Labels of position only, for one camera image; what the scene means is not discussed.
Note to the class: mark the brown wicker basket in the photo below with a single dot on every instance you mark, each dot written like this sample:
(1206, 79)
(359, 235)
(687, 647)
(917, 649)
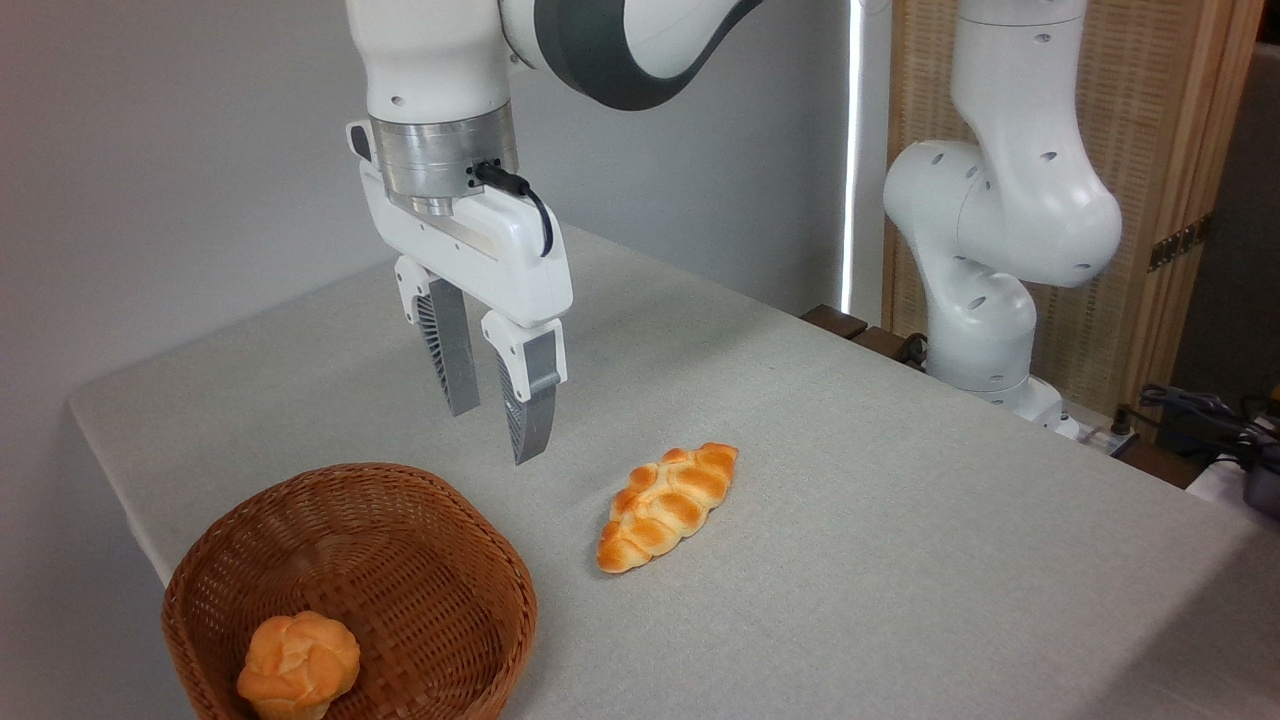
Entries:
(400, 560)

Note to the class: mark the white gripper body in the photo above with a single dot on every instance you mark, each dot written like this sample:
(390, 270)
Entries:
(500, 255)

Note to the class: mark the brass screen hinge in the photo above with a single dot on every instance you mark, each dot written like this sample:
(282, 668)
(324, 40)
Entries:
(1180, 242)

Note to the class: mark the dark brown wooden tabletop edge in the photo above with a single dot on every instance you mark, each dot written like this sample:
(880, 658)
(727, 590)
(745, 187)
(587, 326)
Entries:
(840, 322)

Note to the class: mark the grey tablecloth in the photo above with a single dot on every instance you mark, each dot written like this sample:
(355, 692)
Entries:
(850, 550)

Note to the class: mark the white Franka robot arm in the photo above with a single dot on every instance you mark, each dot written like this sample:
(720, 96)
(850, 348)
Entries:
(1000, 200)

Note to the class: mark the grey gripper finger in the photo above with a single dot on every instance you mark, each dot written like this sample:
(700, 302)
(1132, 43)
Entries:
(530, 400)
(452, 350)

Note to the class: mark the round knotted bread roll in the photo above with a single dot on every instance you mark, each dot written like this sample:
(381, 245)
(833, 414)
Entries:
(300, 660)

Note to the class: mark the white power strip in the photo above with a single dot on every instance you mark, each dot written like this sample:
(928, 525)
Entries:
(1098, 437)

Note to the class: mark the wooden bamboo folding screen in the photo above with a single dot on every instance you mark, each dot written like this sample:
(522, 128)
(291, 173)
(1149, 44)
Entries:
(1140, 100)

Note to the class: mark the braided golden bread loaf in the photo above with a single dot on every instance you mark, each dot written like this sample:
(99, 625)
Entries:
(665, 505)

